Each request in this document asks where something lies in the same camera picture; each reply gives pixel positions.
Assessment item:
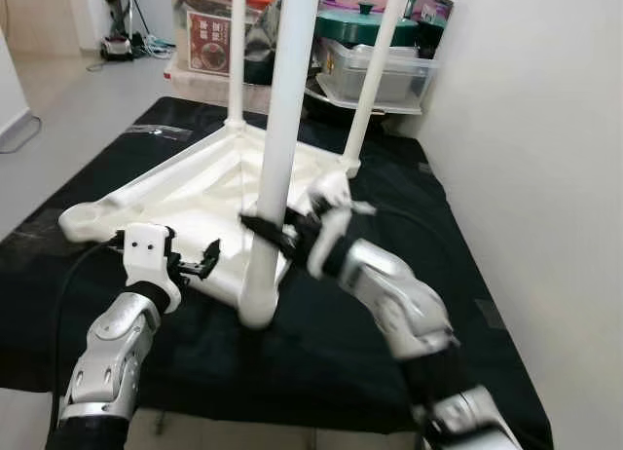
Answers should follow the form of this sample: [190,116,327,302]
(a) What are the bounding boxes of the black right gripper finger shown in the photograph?
[238,213,293,254]

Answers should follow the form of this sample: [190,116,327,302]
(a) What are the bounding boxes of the white plastic table leg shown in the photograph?
[238,0,324,329]
[343,0,408,169]
[107,138,230,209]
[227,0,249,128]

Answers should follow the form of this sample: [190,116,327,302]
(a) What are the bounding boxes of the white plastic table top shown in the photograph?
[58,119,361,310]

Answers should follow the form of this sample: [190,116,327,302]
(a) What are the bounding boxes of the clear tape strip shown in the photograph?
[127,124,191,141]

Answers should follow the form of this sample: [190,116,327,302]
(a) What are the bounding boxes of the black tablecloth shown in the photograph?
[0,97,551,449]

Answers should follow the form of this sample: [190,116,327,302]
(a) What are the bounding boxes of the clear tape patch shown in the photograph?
[0,202,74,246]

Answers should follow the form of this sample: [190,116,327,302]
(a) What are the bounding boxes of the black wok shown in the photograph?
[304,80,390,120]

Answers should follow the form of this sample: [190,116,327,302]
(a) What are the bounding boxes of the beige cloth covered bench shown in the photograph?
[165,68,274,115]

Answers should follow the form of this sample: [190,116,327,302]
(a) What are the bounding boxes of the black shiny bag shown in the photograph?
[243,2,283,86]

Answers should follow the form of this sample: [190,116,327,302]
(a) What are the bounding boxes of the clear plastic lidded container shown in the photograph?
[316,39,439,110]

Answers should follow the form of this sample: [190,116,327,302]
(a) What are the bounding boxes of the small vacuum cleaner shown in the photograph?
[102,36,137,61]

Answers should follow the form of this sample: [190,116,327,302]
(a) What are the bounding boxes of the storage box with orange lid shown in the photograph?
[167,0,283,76]

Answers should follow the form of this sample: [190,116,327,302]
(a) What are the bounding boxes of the green pot lid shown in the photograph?
[313,2,420,47]

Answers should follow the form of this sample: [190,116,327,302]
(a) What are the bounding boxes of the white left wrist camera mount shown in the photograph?
[124,223,184,313]

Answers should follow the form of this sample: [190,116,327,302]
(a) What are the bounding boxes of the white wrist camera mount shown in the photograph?
[305,172,376,276]
[124,223,184,313]

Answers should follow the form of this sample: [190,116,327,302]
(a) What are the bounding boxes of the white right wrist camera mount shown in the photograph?
[305,172,376,276]

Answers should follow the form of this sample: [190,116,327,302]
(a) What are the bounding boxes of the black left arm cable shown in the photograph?
[49,238,128,441]

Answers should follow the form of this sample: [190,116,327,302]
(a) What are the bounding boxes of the thin black wall cable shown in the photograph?
[0,114,45,157]

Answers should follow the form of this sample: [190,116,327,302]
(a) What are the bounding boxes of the dark picture frame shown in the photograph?
[404,0,456,56]

